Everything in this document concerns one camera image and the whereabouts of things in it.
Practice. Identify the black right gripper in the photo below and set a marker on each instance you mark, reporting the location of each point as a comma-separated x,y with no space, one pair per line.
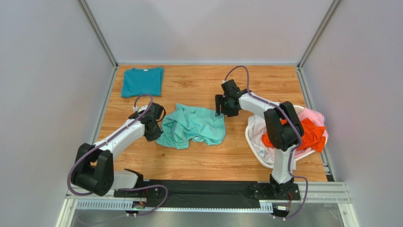
222,105

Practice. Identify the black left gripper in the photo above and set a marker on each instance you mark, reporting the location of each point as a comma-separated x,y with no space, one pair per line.
153,136

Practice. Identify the mint green t shirt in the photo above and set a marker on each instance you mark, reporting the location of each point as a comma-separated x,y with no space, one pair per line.
189,123

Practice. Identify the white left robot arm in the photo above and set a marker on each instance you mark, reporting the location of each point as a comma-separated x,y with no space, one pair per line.
94,171

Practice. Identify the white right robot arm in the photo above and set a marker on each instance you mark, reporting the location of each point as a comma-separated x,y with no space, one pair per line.
282,171

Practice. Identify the folded teal t shirt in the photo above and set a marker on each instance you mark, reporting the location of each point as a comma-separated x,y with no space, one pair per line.
142,81

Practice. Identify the black cloth strip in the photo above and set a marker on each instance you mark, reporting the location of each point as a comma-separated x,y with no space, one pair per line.
209,194

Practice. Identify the white laundry basket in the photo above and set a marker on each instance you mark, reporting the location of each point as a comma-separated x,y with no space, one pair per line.
280,135

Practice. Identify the pink t shirt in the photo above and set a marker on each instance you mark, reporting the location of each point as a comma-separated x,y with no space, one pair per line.
314,116

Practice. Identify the orange t shirt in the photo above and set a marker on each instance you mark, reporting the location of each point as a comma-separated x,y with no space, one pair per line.
315,134

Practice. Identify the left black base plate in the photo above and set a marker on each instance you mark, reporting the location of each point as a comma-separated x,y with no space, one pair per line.
152,192

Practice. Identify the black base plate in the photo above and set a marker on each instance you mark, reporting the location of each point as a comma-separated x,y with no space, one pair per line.
277,191
152,192

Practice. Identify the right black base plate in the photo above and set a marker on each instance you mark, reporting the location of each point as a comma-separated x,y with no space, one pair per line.
277,191

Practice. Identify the aluminium front rail frame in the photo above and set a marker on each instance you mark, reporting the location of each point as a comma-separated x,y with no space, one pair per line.
322,204

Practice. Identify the left aluminium corner post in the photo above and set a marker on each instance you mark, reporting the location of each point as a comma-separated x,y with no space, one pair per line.
97,32

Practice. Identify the aluminium corner post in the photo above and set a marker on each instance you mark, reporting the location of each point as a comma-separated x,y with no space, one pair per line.
97,32
319,32

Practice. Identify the right aluminium corner post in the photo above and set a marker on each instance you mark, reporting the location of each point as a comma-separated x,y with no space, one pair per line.
319,32

